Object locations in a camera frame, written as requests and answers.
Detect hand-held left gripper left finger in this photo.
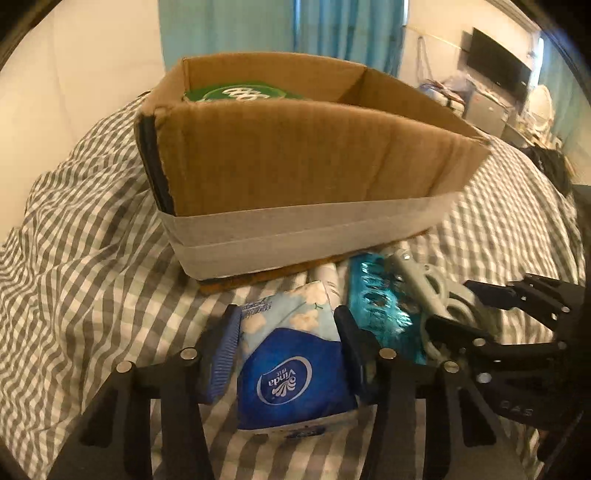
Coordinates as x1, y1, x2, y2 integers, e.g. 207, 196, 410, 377
48, 304, 244, 480

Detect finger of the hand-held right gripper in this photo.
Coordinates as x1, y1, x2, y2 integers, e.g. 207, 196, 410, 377
424, 318, 573, 418
463, 273, 583, 334

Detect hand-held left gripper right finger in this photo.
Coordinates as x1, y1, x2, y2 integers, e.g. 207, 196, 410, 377
333, 305, 528, 480

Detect blue tissue pack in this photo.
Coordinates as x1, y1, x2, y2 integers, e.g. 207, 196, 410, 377
236, 281, 359, 437

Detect grey metal tool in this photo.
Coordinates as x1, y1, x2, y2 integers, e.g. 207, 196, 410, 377
387, 248, 491, 365

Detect cardboard box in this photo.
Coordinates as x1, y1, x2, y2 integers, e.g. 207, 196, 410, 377
134, 53, 494, 283

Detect teal plastic packet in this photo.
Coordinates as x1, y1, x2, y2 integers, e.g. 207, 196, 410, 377
347, 253, 428, 366

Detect white tube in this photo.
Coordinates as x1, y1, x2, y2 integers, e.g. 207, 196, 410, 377
317, 261, 345, 297

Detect dark cloth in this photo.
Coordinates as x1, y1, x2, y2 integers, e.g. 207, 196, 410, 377
531, 147, 575, 195

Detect grey checkered blanket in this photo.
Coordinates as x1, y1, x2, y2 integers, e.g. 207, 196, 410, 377
0, 95, 583, 480

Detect grey cabinet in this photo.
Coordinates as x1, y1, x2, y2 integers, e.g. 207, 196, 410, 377
464, 88, 515, 137

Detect white fan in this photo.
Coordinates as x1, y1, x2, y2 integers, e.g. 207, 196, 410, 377
526, 85, 555, 134

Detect black television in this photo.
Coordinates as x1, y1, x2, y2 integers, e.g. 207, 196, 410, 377
465, 27, 533, 101

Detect green packet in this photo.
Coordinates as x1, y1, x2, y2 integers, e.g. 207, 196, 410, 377
181, 82, 306, 104

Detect teal curtain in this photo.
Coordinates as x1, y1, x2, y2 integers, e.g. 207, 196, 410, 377
157, 0, 411, 88

